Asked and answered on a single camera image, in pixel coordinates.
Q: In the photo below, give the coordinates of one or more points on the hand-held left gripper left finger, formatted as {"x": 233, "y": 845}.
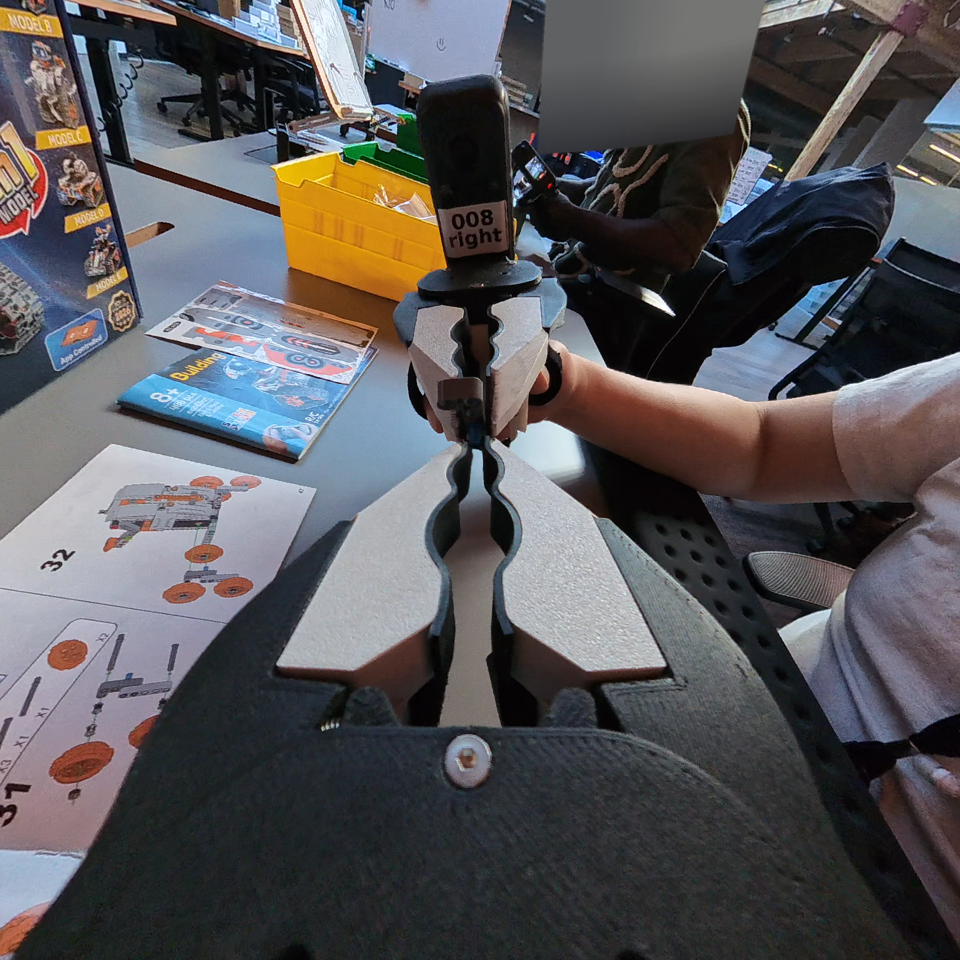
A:
{"x": 360, "y": 600}

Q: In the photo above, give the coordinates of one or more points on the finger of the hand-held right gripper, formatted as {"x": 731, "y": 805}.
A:
{"x": 521, "y": 352}
{"x": 433, "y": 345}

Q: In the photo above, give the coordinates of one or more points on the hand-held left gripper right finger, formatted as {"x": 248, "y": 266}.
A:
{"x": 577, "y": 600}

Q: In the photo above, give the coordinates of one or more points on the grey holed building beam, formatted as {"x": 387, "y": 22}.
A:
{"x": 457, "y": 391}

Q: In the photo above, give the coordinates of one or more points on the blue connector pin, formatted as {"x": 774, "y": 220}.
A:
{"x": 475, "y": 431}

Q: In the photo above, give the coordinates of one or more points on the grey office desk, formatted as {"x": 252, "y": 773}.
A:
{"x": 225, "y": 172}

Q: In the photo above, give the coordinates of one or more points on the person's right hand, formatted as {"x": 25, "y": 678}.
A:
{"x": 574, "y": 382}

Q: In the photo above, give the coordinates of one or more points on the clear plastic parts bags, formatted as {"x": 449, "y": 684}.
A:
{"x": 405, "y": 202}

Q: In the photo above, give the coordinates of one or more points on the black perforated panel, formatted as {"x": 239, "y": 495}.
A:
{"x": 697, "y": 570}

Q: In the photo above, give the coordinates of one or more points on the whiteboard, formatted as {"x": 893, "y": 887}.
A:
{"x": 442, "y": 37}

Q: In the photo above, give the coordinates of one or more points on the open white instruction booklet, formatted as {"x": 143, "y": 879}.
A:
{"x": 247, "y": 525}

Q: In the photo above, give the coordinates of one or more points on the yellow plastic bin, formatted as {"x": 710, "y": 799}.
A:
{"x": 337, "y": 232}

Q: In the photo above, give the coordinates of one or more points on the wooden easel with sheet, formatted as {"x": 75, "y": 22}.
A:
{"x": 334, "y": 52}

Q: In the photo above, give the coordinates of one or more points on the printed sticker sheet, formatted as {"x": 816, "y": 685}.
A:
{"x": 225, "y": 315}

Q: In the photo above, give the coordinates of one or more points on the grey chair armrest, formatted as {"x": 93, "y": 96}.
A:
{"x": 802, "y": 581}

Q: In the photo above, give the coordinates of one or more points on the blue cover manual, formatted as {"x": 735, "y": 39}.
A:
{"x": 195, "y": 405}

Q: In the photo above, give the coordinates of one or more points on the dark blue jacket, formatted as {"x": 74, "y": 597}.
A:
{"x": 810, "y": 217}

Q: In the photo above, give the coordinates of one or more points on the person's white shirt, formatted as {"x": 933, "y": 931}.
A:
{"x": 900, "y": 525}

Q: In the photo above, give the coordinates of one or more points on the blue robot kit box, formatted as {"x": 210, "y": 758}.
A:
{"x": 60, "y": 262}

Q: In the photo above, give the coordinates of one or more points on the black office chair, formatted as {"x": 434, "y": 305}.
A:
{"x": 915, "y": 300}

